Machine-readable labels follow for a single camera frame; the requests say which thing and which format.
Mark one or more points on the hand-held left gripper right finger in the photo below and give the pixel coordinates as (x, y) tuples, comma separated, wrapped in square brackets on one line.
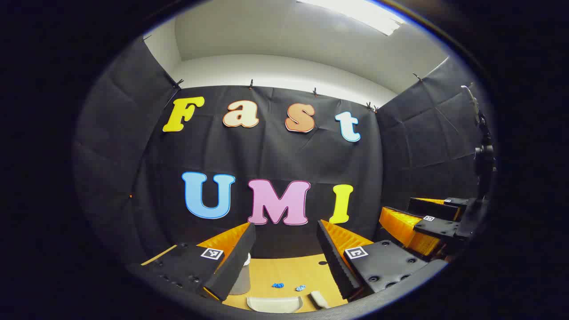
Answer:
[(386, 266)]

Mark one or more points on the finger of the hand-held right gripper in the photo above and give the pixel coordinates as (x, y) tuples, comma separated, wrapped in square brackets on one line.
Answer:
[(438, 227), (426, 206)]

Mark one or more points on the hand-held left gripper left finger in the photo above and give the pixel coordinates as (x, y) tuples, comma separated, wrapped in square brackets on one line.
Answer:
[(186, 266)]

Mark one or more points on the grey garbage bin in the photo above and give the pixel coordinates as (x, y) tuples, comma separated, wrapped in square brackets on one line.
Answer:
[(242, 280)]

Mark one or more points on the small grey broom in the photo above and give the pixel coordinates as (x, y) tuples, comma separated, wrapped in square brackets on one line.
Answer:
[(318, 299)]

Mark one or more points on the light blue paper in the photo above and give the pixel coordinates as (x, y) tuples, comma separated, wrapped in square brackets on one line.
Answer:
[(301, 288)]

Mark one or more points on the grey dustpan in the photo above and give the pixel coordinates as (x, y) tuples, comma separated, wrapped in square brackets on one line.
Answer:
[(273, 304)]

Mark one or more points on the wooden desktop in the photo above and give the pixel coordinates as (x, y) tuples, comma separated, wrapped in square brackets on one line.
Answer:
[(284, 271)]

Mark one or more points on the black backdrop cloth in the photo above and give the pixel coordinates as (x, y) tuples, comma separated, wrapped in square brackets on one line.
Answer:
[(266, 155)]

